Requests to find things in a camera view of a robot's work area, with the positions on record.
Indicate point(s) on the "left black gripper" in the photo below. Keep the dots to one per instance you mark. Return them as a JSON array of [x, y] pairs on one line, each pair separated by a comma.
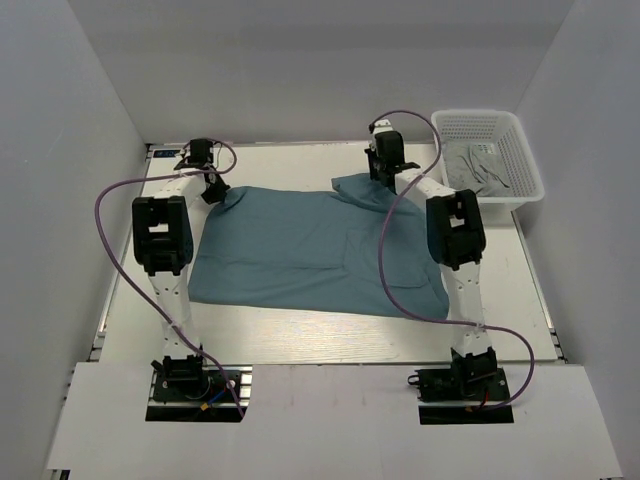
[[219, 195]]

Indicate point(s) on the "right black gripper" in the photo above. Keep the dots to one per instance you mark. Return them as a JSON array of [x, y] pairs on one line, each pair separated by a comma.
[[372, 155]]

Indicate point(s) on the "blue t-shirt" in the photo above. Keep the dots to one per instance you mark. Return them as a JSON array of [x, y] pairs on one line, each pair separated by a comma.
[[320, 251]]

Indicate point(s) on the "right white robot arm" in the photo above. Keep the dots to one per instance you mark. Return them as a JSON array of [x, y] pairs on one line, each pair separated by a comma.
[[455, 240]]

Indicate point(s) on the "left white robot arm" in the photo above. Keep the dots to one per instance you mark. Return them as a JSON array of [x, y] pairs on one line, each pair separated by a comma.
[[164, 246]]

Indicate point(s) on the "blue label sticker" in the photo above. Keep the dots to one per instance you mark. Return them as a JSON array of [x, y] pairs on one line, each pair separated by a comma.
[[166, 153]]

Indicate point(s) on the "grey t-shirt in basket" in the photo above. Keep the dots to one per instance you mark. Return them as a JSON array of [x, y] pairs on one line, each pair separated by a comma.
[[474, 167]]

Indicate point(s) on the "white plastic basket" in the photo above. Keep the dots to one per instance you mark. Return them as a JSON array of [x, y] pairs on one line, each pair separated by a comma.
[[502, 132]]

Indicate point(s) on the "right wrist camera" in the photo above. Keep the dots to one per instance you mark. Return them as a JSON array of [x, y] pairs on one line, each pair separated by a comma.
[[380, 126]]

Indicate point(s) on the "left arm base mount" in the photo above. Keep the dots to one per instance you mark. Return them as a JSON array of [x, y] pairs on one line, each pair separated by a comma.
[[190, 390]]

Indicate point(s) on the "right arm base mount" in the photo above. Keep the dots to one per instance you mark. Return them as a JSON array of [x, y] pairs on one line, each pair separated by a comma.
[[442, 402]]

